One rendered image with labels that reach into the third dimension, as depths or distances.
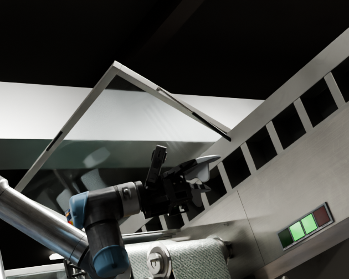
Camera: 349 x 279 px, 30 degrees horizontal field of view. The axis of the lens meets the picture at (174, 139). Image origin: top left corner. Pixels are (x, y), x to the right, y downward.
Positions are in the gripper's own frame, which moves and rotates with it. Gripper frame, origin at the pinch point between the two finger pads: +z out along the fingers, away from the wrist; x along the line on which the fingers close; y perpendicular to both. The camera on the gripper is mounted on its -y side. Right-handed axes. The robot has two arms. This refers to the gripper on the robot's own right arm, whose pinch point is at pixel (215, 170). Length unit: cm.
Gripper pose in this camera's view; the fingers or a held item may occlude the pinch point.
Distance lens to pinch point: 154.5
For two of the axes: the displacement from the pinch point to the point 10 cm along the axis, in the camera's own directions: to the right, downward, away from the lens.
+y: 3.1, 8.0, -5.1
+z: 9.4, -2.0, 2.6
